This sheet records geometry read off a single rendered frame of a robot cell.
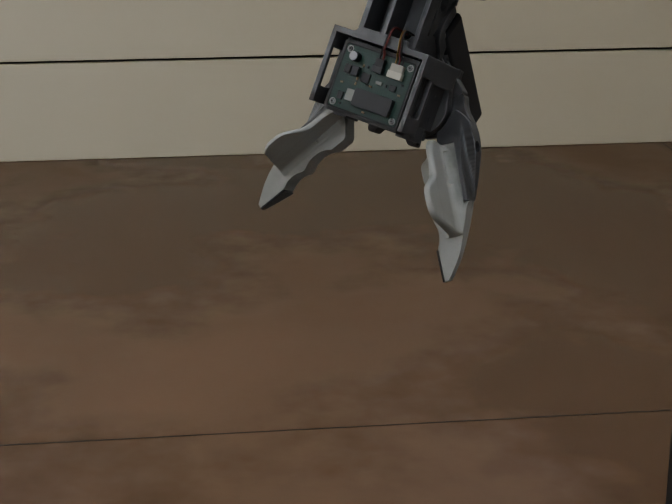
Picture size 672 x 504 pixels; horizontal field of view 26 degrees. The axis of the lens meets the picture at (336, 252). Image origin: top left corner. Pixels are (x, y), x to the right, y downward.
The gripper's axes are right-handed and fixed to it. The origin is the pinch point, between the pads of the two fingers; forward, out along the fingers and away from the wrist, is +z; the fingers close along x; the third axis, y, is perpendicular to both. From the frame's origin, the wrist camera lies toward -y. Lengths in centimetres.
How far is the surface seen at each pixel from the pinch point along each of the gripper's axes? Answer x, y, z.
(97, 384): -197, -294, 100
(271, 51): -318, -545, -20
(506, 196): -175, -542, 7
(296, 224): -234, -465, 47
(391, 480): -88, -276, 83
